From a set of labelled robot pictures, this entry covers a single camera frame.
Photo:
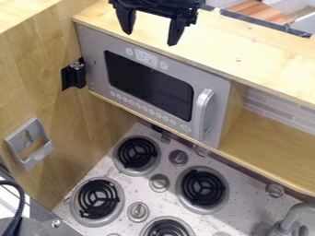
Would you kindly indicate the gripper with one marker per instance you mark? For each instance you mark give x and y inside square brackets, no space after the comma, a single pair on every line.
[164,5]

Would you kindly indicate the toy microwave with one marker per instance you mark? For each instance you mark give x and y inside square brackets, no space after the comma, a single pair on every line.
[160,83]

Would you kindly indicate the toy stove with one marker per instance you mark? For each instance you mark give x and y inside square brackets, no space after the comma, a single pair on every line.
[154,186]

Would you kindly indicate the tap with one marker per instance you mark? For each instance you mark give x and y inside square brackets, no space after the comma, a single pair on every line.
[293,219]

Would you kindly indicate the grey wall holder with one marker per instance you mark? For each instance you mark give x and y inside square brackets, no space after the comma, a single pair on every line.
[28,143]

